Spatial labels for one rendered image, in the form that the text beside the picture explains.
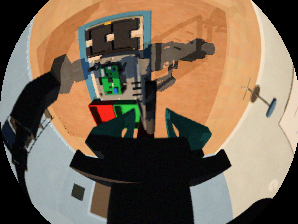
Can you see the green circuit board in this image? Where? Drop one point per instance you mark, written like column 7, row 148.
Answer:
column 110, row 80

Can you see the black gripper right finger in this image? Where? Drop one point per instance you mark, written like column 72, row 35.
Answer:
column 196, row 133

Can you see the red open box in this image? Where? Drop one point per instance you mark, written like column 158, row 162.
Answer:
column 102, row 111

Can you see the green bin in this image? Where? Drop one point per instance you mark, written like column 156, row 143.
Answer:
column 122, row 106

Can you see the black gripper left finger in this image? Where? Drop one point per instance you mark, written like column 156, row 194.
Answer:
column 115, row 126

